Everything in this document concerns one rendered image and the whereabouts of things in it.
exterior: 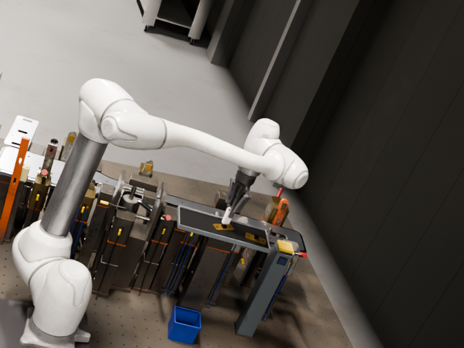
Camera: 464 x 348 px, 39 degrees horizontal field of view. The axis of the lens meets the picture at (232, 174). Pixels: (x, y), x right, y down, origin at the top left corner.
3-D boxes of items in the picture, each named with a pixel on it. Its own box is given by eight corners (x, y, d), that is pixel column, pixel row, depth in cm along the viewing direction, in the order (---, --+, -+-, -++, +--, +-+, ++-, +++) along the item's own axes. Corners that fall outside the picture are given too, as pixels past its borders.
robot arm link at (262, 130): (234, 150, 239) (256, 170, 231) (250, 112, 233) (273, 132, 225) (255, 150, 247) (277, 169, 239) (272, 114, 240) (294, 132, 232)
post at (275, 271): (250, 326, 283) (291, 246, 264) (252, 339, 276) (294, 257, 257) (233, 322, 281) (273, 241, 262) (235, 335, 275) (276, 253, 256)
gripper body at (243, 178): (262, 178, 241) (252, 199, 245) (250, 165, 247) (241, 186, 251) (245, 177, 237) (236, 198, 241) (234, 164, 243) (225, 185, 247)
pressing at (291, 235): (300, 230, 311) (301, 227, 311) (308, 258, 292) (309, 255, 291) (3, 145, 278) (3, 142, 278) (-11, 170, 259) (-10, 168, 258)
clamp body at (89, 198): (73, 262, 277) (97, 188, 261) (70, 277, 268) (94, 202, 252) (58, 257, 276) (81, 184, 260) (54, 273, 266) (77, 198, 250)
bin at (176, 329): (192, 328, 269) (200, 311, 265) (193, 345, 260) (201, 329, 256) (167, 322, 266) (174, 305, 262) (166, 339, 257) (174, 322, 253)
